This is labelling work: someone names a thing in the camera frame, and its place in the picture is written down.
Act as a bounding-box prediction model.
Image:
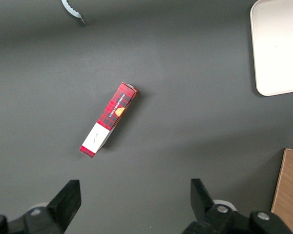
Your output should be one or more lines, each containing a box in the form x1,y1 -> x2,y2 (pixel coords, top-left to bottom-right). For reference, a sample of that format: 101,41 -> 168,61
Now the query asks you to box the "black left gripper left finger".
24,179 -> 82,234

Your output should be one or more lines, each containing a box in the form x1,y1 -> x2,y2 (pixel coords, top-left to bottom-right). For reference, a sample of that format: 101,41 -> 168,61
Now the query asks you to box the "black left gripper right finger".
183,178 -> 236,234

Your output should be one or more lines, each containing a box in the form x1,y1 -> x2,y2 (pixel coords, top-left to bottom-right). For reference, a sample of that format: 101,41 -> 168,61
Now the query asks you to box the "beige rectangular tray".
249,0 -> 293,98

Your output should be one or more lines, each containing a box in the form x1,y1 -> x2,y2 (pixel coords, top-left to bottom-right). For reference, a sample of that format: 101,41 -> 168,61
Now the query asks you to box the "wooden two-drawer cabinet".
271,148 -> 293,234

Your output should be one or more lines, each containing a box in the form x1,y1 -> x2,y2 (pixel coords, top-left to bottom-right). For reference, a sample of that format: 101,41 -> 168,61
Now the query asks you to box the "red plaid shortbread box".
78,82 -> 140,159

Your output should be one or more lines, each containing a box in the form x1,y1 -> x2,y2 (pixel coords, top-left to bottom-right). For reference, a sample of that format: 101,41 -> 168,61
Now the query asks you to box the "white serrated plastic strip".
61,0 -> 86,26

